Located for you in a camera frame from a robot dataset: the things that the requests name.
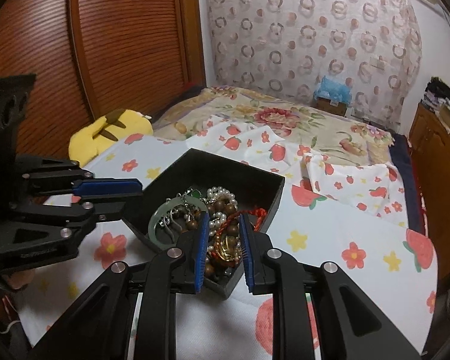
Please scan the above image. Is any long white pearl necklace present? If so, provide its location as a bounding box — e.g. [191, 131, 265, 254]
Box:
[205, 186, 239, 255]

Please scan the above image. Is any floral bed quilt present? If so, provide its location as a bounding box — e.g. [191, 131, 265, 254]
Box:
[153, 85, 394, 166]

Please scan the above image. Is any person's left hand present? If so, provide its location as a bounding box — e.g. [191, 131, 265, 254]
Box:
[2, 269, 35, 290]

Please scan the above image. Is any blue wrapped gift box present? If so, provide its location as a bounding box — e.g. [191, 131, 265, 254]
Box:
[313, 76, 352, 116]

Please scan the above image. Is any wooden louvered wardrobe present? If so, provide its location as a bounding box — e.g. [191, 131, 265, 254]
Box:
[0, 0, 206, 158]

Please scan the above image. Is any red braided cord charm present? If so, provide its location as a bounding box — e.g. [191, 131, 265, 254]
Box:
[209, 208, 267, 267]

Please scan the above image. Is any wooden sideboard cabinet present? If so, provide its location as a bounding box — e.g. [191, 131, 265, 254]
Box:
[409, 104, 450, 281]

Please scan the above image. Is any brown wooden bead bracelet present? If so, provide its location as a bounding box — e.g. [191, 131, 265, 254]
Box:
[185, 197, 242, 278]

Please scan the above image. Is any black square jewelry box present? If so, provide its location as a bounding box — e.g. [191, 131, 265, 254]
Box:
[123, 149, 284, 299]

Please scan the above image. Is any pale green jade bangle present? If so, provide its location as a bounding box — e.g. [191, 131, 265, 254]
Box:
[147, 195, 208, 250]

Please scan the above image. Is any strawberry flower print cloth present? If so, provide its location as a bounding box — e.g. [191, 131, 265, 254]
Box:
[16, 117, 440, 360]

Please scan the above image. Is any green stone silver pendant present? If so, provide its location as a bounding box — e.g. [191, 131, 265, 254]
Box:
[184, 188, 203, 199]

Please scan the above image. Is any folded clothes pile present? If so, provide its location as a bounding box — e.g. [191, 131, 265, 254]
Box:
[421, 76, 450, 111]

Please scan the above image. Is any yellow plush toy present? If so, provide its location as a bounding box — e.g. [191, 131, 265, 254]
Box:
[68, 109, 153, 167]

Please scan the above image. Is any circle pattern sheer curtain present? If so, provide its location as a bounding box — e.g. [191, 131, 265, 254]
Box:
[207, 0, 422, 130]

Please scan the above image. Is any silver hair comb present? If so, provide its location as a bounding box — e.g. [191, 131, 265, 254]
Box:
[155, 194, 206, 242]

